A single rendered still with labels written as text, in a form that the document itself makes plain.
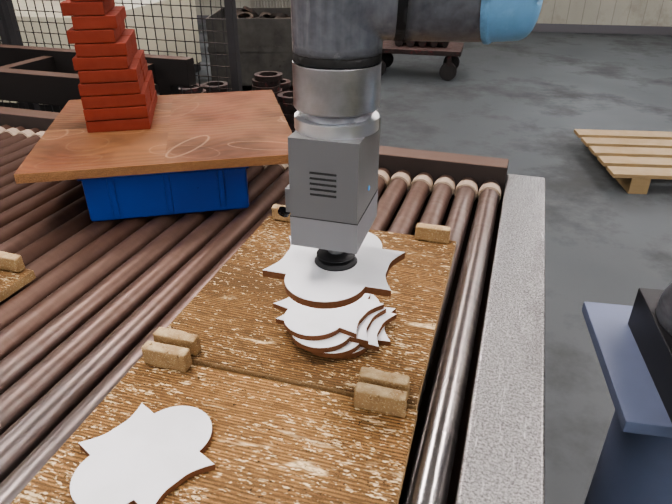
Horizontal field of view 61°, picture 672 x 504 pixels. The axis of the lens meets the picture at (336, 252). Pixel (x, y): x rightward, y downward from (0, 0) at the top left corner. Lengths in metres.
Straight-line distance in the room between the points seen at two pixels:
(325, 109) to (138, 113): 0.83
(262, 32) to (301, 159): 5.11
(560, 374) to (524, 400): 1.53
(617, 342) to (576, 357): 1.41
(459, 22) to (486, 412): 0.44
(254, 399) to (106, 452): 0.16
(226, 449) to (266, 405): 0.07
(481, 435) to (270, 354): 0.27
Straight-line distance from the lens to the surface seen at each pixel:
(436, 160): 1.33
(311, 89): 0.48
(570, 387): 2.22
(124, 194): 1.14
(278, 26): 5.57
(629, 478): 1.03
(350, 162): 0.48
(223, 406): 0.68
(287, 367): 0.72
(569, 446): 2.02
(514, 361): 0.79
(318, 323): 0.73
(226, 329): 0.79
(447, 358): 0.77
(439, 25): 0.47
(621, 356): 0.93
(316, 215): 0.51
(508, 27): 0.49
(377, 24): 0.47
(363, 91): 0.48
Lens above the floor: 1.40
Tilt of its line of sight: 30 degrees down
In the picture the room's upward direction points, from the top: straight up
